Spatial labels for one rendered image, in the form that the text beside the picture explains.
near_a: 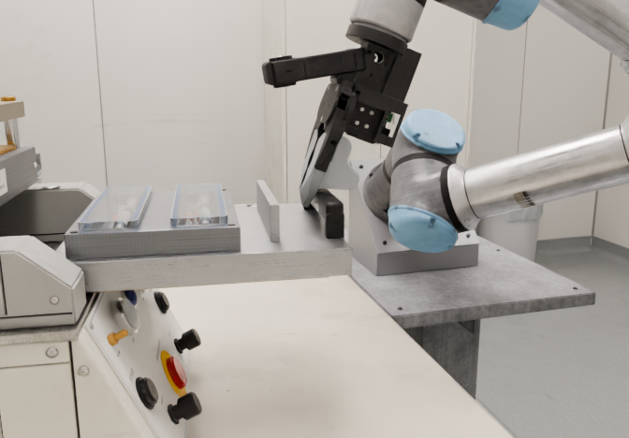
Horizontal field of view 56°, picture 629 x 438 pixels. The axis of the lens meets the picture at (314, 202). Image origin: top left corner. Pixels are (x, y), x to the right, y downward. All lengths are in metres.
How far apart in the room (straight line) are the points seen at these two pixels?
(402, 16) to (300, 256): 0.28
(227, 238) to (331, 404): 0.27
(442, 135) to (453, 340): 0.48
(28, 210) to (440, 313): 0.65
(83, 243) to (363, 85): 0.34
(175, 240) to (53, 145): 2.60
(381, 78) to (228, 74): 2.49
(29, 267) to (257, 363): 0.40
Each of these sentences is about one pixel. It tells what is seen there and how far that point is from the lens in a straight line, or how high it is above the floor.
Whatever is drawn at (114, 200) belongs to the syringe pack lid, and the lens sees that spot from 0.69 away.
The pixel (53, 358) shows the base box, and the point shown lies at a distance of 0.57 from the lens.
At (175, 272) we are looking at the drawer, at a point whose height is 0.95.
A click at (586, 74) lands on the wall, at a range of 4.09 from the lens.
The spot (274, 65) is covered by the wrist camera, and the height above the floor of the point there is 1.15.
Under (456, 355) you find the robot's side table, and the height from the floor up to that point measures 0.54.
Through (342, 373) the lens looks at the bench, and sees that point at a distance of 0.82.
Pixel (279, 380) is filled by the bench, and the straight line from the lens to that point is 0.81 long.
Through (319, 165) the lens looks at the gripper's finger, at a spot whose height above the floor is 1.04.
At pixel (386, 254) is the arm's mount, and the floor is 0.79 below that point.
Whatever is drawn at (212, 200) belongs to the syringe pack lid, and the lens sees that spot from 0.67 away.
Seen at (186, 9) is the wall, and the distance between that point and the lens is 3.15.
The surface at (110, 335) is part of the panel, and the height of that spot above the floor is 0.90.
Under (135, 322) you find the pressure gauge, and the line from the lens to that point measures 0.65.
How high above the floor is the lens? 1.14
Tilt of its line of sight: 12 degrees down
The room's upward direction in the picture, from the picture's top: straight up
